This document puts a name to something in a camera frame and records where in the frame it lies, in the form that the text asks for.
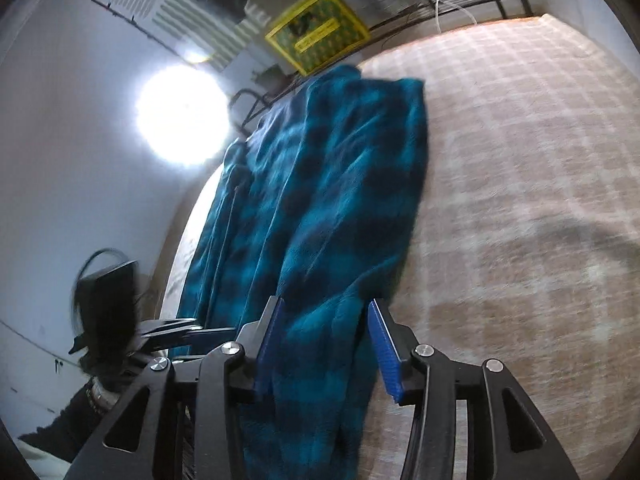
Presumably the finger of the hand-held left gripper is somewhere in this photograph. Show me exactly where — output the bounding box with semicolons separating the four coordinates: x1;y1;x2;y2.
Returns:
137;318;198;337
150;327;238;358

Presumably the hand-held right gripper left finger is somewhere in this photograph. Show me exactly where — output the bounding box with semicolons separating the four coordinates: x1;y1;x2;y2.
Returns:
65;296;287;480

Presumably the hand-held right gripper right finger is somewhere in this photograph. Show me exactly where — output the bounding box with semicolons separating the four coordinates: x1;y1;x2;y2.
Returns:
367;298;581;480

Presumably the teal plaid shirt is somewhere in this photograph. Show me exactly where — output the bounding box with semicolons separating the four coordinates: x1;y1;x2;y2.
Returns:
177;64;430;480

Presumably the person's left forearm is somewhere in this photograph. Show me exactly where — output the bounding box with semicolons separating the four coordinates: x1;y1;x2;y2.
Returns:
20;375;121;466

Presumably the bright round lamp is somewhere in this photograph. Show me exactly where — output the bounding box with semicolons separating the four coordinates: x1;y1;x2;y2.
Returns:
135;67;231;168

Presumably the beige checked mat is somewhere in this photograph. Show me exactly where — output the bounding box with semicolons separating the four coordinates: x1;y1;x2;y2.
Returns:
160;15;640;480

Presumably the small black pot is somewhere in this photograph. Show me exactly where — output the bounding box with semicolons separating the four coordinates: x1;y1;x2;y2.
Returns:
252;65;288;86

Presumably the yellow patterned box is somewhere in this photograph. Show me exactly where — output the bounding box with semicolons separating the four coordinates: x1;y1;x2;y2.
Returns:
264;0;372;76

